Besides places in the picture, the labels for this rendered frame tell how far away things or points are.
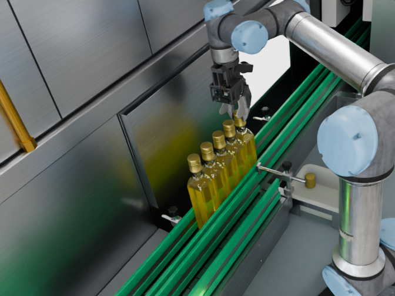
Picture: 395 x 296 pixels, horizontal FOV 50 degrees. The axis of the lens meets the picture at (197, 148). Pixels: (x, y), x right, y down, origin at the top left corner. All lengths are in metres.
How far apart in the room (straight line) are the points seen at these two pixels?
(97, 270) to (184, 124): 0.48
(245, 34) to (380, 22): 1.02
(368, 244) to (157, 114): 0.62
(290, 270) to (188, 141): 0.50
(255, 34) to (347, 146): 0.37
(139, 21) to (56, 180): 0.44
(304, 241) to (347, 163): 0.67
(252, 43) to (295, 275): 0.71
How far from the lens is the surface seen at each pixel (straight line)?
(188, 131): 1.31
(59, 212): 1.08
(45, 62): 0.96
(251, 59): 1.56
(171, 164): 1.29
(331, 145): 0.82
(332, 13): 2.14
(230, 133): 1.26
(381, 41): 1.98
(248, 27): 1.01
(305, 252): 1.42
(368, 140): 0.78
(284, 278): 1.37
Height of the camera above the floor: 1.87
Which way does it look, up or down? 37 degrees down
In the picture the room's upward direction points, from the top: 13 degrees counter-clockwise
